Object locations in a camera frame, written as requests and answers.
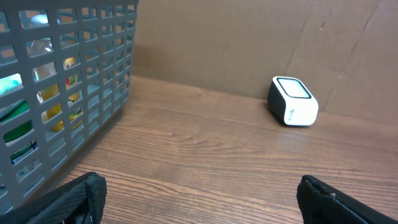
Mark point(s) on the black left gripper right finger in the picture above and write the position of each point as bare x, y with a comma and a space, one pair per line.
322, 203

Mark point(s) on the white barcode scanner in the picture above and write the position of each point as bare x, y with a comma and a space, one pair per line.
291, 102

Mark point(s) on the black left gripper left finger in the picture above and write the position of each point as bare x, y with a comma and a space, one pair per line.
81, 200

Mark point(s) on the yellow liquid bottle silver cap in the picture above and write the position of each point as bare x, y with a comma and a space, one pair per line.
48, 70

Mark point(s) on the teal white tissue packet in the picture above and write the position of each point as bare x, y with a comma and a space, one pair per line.
10, 84

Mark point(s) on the grey plastic mesh basket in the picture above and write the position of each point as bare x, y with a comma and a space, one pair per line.
65, 74

